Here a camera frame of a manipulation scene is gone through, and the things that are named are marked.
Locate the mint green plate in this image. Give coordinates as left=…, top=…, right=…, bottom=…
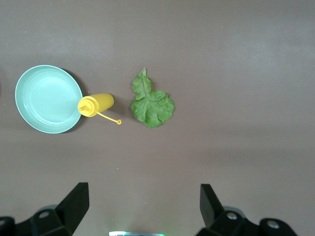
left=14, top=64, right=84, bottom=134

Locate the green lettuce leaf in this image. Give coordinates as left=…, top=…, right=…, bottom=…
left=130, top=67, right=176, bottom=128

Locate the yellow mustard squeeze bottle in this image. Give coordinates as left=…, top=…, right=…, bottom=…
left=77, top=92, right=122, bottom=126

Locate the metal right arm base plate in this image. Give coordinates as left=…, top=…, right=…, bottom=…
left=109, top=230, right=165, bottom=236

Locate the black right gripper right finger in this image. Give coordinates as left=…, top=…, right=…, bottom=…
left=196, top=183, right=298, bottom=236

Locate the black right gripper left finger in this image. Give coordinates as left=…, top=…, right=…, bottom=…
left=14, top=182, right=90, bottom=236

